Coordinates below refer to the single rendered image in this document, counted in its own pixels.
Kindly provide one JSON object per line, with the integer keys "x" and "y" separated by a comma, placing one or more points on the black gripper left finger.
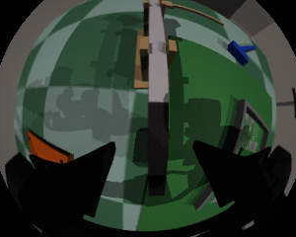
{"x": 83, "y": 179}

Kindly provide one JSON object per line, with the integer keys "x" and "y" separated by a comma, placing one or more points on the blue putter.
{"x": 238, "y": 52}

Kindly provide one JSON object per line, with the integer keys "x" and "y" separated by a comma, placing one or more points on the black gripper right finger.
{"x": 226, "y": 172}

